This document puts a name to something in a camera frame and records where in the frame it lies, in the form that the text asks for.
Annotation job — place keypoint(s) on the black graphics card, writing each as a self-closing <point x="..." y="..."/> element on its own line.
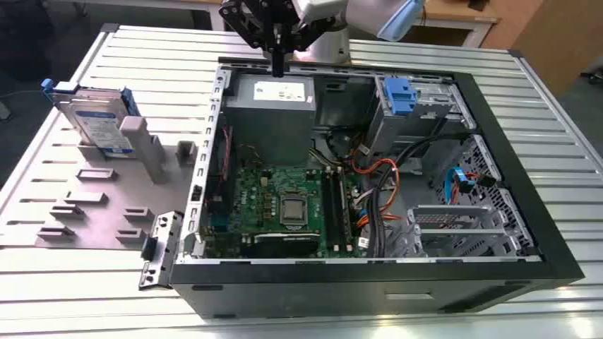
<point x="282" y="243"/>

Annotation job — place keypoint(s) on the metal optical drive cage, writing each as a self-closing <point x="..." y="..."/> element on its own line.
<point x="424" y="116"/>

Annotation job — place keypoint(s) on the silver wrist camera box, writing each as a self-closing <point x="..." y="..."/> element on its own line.
<point x="320" y="10"/>

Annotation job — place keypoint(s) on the grey power supply unit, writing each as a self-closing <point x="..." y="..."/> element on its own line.
<point x="268" y="134"/>

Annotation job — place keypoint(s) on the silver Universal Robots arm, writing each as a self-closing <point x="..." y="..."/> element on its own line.
<point x="329" y="46"/>

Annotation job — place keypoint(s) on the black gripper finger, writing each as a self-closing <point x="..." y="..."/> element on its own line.
<point x="305" y="35"/>
<point x="240" y="24"/>

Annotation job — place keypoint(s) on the green motherboard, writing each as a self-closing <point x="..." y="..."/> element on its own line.
<point x="256" y="187"/>

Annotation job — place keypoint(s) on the black RAM slot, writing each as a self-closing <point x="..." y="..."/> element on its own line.
<point x="333" y="208"/>

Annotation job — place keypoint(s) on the wooden desk white frame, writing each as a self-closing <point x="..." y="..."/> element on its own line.
<point x="471" y="16"/>

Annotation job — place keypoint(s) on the brown wooden cabinet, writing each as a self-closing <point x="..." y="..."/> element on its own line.
<point x="555" y="42"/>

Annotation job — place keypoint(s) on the black hinged card bracket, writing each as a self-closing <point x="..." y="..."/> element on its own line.
<point x="161" y="247"/>

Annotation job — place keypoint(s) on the metal disk bay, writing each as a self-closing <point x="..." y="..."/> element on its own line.
<point x="452" y="232"/>

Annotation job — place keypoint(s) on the hard disk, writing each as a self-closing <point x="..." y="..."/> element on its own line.
<point x="101" y="123"/>

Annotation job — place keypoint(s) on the silver CPU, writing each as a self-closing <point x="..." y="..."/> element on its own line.
<point x="292" y="211"/>

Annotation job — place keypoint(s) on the black open PC case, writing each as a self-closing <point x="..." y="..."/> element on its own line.
<point x="329" y="293"/>

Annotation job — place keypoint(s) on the grey parts rack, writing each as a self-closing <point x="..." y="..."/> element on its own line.
<point x="108" y="219"/>

